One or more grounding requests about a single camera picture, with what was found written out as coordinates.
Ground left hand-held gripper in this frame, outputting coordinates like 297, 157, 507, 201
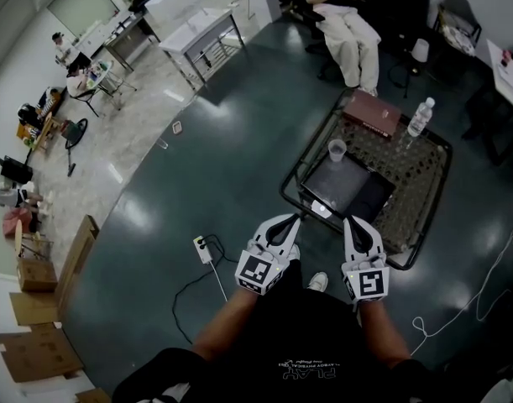
234, 213, 302, 298

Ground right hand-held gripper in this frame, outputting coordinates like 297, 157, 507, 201
341, 215, 392, 306

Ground black tray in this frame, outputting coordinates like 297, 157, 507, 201
299, 150, 398, 227

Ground clear plastic cup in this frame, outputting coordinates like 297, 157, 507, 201
327, 138, 348, 164

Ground person's right forearm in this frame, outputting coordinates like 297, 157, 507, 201
358, 299, 413, 369

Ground person's left forearm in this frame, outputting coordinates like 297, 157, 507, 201
190, 286, 262, 365

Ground person's white right shoe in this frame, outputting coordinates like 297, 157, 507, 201
306, 271, 329, 291

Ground white power strip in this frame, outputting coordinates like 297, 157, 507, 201
192, 234, 214, 265

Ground glass coffee table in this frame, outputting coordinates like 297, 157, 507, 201
278, 86, 454, 272

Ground person's black clothing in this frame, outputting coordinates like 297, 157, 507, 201
111, 258, 513, 403

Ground brown flat box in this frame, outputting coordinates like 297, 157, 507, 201
341, 89, 405, 141

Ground clear plastic water bottle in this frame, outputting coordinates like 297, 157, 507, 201
406, 96, 437, 139

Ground white lamp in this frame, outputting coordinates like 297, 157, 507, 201
408, 37, 430, 76

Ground tall flat cardboard sheet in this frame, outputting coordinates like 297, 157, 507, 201
53, 213, 102, 319

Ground black office chair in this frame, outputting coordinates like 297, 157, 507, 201
270, 0, 337, 79

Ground white side table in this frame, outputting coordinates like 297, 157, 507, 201
460, 38, 513, 167

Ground black floor fan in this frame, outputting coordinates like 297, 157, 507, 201
64, 117, 90, 178

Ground black chair with cushion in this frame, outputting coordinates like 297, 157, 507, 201
431, 0, 484, 57

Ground small round white table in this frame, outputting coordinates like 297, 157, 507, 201
85, 59, 139, 111

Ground closed cardboard box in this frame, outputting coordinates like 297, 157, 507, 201
16, 257, 59, 294

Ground cardboard piece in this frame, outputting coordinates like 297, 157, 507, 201
74, 387, 113, 403

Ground steel work table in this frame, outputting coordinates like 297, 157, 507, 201
102, 13, 161, 74

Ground wooden stool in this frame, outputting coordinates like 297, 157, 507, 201
13, 219, 55, 261

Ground small wooden table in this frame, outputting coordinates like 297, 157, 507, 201
28, 111, 62, 155

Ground small flat cardboard sheet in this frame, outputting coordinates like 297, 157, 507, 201
8, 290, 59, 327

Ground pink bag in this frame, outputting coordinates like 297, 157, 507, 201
3, 207, 34, 239

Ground large unfolded cardboard box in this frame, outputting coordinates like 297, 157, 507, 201
0, 322, 86, 385

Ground black box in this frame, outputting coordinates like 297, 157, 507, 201
0, 154, 34, 185

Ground white power strip cable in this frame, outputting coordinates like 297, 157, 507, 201
207, 259, 229, 302

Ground black power cable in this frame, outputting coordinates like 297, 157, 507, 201
171, 233, 241, 344

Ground long thin white cable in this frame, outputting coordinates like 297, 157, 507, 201
411, 211, 513, 357

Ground white metal-frame table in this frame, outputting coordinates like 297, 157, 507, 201
158, 8, 246, 91

